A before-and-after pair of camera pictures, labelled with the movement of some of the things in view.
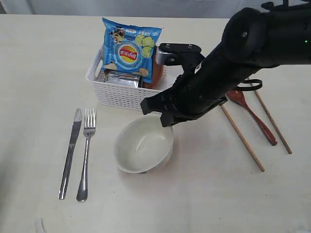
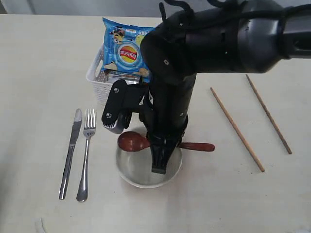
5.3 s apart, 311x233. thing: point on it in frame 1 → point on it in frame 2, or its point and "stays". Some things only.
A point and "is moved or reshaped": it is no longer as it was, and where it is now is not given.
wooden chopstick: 289,151 stays
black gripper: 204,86 → 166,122
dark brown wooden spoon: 239,97 → 131,141
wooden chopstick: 262,169 stays
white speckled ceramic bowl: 143,143 is moved or reshaped
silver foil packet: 122,78 stays
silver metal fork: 89,128 stays
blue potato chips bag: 129,49 stays
